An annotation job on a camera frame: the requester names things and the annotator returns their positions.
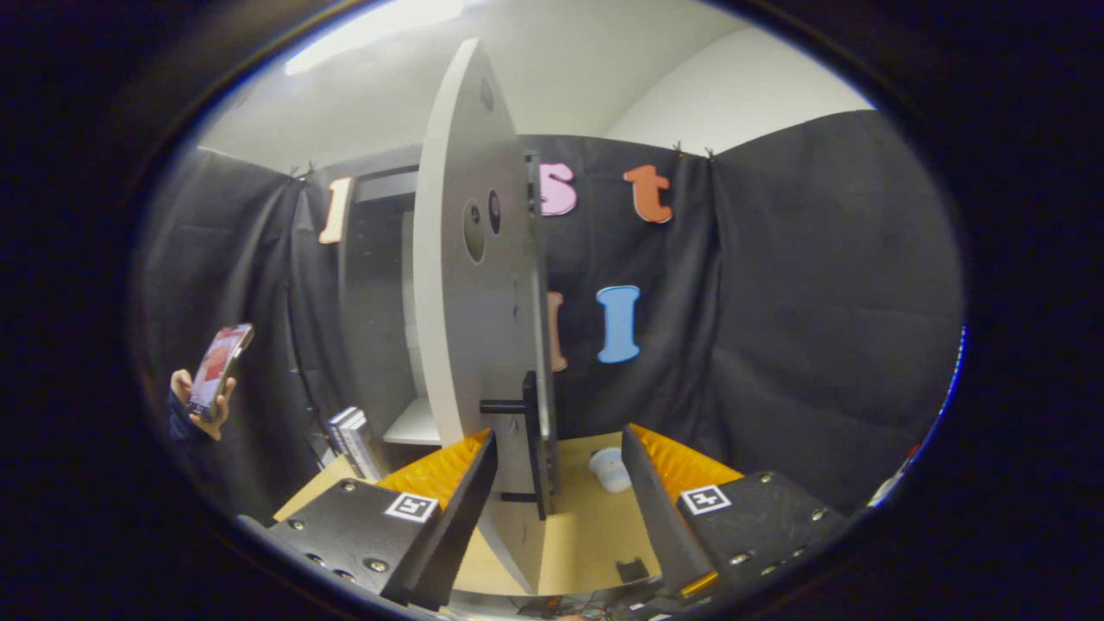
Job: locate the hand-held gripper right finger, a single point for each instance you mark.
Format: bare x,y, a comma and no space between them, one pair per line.
660,517

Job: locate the smartphone with lit screen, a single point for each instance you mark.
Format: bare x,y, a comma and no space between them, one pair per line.
217,366

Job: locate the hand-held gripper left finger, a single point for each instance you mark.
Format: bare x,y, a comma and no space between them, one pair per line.
453,526

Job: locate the white cabinet shelf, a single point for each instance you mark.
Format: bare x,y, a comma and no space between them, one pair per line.
414,427

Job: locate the white cup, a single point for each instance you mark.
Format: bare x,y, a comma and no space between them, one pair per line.
611,473

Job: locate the small black object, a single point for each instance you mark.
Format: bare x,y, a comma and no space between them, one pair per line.
632,571

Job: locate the dark grey cabinet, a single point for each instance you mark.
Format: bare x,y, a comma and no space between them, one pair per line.
371,302

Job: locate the black backdrop cloth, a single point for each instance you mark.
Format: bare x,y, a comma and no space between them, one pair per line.
819,328

